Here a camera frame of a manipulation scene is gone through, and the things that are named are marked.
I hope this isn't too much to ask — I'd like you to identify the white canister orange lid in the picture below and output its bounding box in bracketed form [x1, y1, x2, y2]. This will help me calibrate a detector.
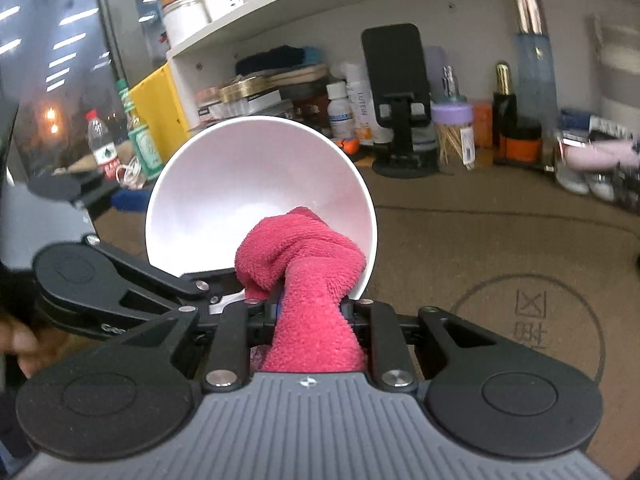
[160, 0, 209, 49]

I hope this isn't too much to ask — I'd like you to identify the person's left hand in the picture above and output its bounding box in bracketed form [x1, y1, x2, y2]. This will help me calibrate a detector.
[0, 316, 48, 379]

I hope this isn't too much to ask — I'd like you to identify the small clear spray bottle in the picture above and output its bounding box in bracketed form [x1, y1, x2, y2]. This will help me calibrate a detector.
[439, 64, 462, 104]

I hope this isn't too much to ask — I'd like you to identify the tall blue bottle gold cap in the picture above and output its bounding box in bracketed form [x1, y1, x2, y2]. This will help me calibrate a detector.
[514, 0, 559, 132]

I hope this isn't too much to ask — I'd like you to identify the purple lid toothpick jar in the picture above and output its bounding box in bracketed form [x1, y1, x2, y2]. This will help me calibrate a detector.
[430, 102, 476, 171]

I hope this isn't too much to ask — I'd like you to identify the pink terry cloth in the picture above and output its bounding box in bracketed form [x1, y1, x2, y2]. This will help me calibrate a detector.
[234, 205, 369, 374]

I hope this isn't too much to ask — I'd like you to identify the red label water bottle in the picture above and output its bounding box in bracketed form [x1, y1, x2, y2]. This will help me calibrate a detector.
[87, 109, 122, 181]

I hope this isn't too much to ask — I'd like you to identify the green glass bottle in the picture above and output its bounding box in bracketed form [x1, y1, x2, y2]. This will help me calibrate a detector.
[117, 79, 164, 184]

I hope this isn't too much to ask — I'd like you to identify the gold round tin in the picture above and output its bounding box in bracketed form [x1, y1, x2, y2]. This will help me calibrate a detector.
[219, 75, 274, 104]

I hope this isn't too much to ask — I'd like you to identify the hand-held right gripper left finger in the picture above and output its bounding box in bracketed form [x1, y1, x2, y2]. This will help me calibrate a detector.
[119, 299, 279, 394]

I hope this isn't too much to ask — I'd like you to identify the pink massager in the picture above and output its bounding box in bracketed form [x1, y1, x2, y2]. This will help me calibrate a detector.
[559, 137, 640, 172]

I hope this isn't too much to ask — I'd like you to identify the orange jar black lid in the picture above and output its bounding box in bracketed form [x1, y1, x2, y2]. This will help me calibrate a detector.
[499, 124, 544, 164]

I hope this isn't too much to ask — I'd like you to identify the white ceramic bowl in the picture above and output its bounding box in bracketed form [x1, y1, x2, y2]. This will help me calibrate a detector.
[144, 115, 379, 302]

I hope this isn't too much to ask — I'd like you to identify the white cable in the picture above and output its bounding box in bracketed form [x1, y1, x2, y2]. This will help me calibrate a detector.
[114, 157, 147, 187]

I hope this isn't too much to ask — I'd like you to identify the black phone stand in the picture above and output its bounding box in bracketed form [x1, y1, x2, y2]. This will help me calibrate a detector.
[372, 91, 442, 179]

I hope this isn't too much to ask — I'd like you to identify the white medicine bottle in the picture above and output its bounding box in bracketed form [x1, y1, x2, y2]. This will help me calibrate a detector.
[327, 82, 357, 141]

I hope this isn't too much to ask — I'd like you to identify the black smartphone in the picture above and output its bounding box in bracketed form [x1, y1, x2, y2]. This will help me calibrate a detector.
[360, 23, 432, 129]

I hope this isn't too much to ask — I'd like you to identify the copper round tin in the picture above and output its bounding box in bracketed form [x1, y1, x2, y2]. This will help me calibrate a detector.
[194, 87, 224, 109]

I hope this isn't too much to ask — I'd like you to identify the beige wooden brush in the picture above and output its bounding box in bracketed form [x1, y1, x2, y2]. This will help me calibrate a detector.
[269, 63, 329, 86]

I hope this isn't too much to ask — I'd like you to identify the brown desk mat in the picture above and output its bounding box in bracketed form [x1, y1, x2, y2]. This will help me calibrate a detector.
[94, 159, 640, 463]

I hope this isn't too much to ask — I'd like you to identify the small orange box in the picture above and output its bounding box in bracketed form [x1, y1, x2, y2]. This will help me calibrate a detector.
[472, 99, 496, 149]

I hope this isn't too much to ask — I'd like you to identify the dark perfume bottle gold cap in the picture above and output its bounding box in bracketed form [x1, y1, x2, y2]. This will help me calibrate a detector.
[492, 62, 519, 137]

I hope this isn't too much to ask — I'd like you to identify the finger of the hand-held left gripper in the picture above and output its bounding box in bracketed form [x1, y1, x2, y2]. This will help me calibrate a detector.
[74, 179, 152, 212]
[84, 236, 242, 312]

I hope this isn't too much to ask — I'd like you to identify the black bristle brush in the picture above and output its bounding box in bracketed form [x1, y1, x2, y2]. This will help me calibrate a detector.
[234, 45, 307, 77]

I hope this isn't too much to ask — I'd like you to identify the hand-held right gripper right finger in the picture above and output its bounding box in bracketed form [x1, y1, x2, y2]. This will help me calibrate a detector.
[344, 299, 502, 392]

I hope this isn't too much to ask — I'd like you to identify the clear plastic package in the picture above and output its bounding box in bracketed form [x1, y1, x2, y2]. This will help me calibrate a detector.
[554, 110, 640, 207]

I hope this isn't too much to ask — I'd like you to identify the black and white box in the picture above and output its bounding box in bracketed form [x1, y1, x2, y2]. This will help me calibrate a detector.
[197, 89, 282, 122]

